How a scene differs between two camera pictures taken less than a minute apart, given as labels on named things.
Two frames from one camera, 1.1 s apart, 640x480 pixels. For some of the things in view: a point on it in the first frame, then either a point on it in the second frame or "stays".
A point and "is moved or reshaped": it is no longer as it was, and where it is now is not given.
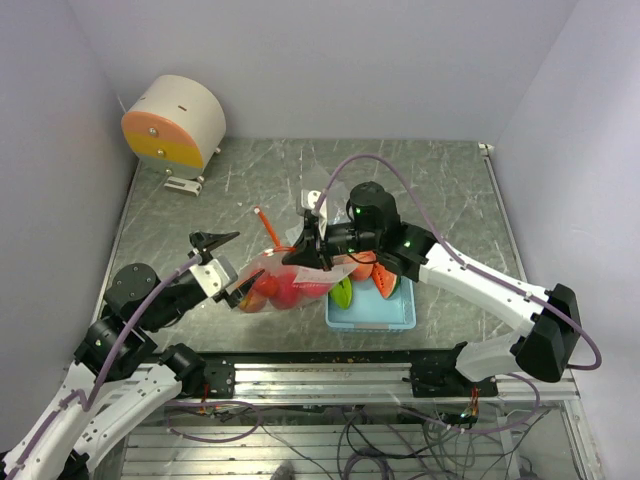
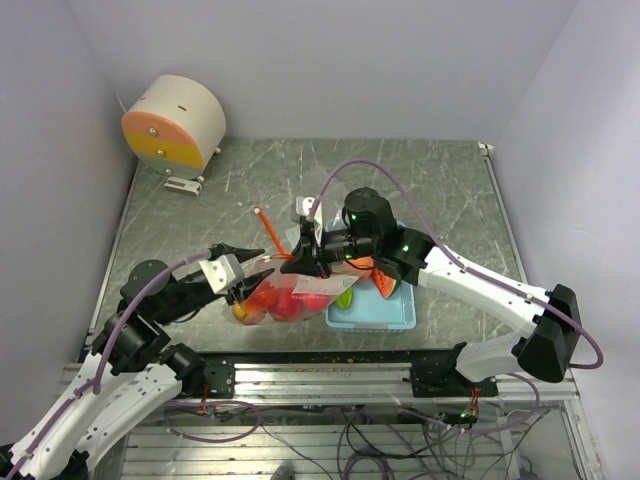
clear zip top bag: x=271 y=283 is moved or reshaped
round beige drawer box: x=175 y=126 stays
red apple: x=287 y=295 is moved or reshaped
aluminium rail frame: x=354 y=381 stays
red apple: x=312 y=290 → x=312 y=301
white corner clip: x=483 y=149 stays
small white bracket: x=183 y=185 stays
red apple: x=253 y=302 → x=243 y=313
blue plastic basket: x=370 y=312 stays
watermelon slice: x=386 y=282 stays
